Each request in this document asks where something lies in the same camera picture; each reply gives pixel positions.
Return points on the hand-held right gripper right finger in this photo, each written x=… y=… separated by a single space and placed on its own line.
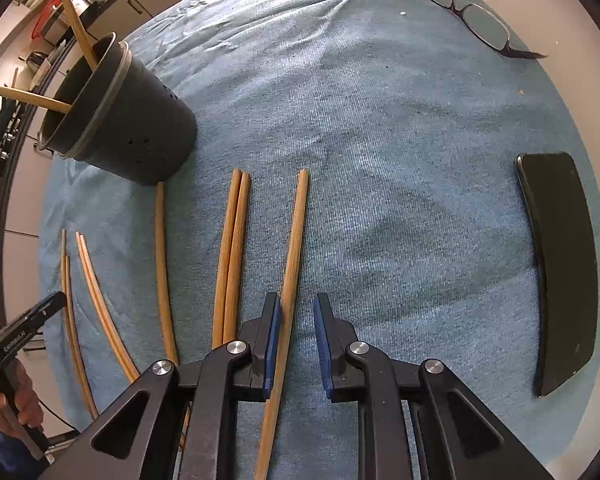
x=322 y=340

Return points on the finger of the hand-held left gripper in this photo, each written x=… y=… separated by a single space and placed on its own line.
x=50 y=304

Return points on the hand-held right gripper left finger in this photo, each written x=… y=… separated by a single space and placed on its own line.
x=273 y=340

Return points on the thin wooden chopstick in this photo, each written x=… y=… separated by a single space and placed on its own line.
x=63 y=255
x=99 y=312
x=105 y=310
x=77 y=355

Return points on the black perforated utensil holder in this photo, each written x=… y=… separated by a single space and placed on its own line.
x=145 y=120

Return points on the person's left hand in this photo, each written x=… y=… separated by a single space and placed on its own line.
x=27 y=395

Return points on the person's blue clothing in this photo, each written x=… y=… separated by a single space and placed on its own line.
x=5 y=455

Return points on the blue towel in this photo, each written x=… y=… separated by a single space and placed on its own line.
x=360 y=160

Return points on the black frying pan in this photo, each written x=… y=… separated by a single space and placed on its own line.
x=0 y=120

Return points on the black smartphone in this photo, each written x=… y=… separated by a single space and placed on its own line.
x=560 y=260

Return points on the red basin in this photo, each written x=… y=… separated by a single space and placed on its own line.
x=47 y=15

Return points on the black eyeglasses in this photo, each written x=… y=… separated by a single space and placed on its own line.
x=485 y=22

